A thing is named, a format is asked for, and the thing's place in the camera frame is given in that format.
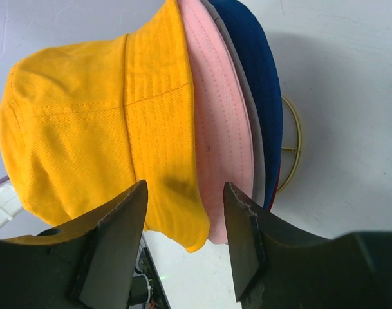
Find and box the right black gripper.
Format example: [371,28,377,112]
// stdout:
[0,180,171,309]

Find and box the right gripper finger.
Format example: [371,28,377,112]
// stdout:
[223,183,392,308]

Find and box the grey bucket hat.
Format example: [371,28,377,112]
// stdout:
[201,1,266,206]

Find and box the yellow bucket hat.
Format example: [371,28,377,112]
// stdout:
[0,1,210,252]

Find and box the pink bucket hat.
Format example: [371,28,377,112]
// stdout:
[178,1,254,244]

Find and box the blue bucket hat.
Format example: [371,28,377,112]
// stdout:
[210,1,283,210]

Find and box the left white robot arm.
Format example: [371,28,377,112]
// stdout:
[0,176,23,229]

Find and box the gold wire hat stand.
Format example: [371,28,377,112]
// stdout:
[277,95,303,193]

